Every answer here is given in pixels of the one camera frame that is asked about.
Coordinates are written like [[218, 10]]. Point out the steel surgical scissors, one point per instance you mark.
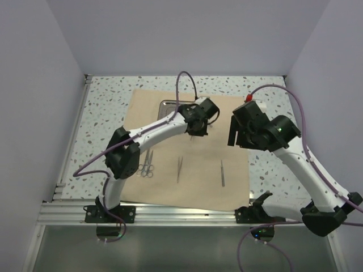
[[143, 169], [151, 167]]

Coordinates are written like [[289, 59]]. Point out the steel instrument tray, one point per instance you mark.
[[167, 109]]

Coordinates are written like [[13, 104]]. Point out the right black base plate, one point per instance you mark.
[[255, 215]]

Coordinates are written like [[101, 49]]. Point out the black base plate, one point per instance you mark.
[[255, 215], [96, 214]]

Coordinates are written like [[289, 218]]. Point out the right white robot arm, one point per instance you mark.
[[330, 203]]

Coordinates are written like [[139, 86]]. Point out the aluminium front rail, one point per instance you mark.
[[71, 213]]

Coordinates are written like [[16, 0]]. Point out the beige cloth wrap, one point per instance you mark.
[[200, 178]]

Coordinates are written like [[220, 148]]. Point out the aluminium left side rail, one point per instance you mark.
[[59, 185]]

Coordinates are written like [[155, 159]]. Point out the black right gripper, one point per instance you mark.
[[235, 127]]

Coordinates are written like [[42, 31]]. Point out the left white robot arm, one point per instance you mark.
[[122, 156]]

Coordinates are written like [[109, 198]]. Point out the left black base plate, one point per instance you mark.
[[96, 214]]

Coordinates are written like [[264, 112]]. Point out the steel tweezers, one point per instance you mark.
[[180, 163]]

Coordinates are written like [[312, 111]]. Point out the steel scalpel handle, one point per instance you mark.
[[222, 175]]

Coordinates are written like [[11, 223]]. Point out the steel forceps with rings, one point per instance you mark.
[[147, 165]]

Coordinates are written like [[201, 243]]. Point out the aluminium rail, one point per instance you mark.
[[59, 185], [71, 213]]

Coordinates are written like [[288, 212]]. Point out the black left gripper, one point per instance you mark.
[[202, 132]]

